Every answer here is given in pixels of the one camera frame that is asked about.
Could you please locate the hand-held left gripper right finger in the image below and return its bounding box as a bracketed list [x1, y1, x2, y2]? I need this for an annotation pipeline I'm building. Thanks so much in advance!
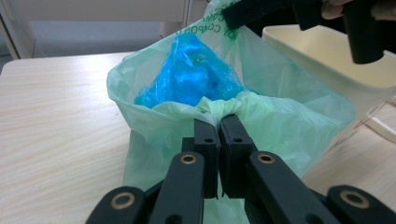
[218, 113, 260, 200]

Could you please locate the light green plastic bag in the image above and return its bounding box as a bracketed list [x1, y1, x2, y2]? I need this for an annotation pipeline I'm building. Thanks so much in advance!
[106, 0, 357, 224]

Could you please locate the cream plastic bin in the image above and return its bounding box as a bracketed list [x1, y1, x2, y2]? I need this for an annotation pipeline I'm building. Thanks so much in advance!
[261, 24, 396, 123]

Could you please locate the crumpled blue plastic bag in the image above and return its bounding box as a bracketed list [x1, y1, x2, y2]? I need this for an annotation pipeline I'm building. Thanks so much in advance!
[134, 32, 246, 109]

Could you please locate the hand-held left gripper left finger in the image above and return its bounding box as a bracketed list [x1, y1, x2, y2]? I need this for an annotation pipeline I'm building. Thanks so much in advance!
[181, 119, 221, 200]

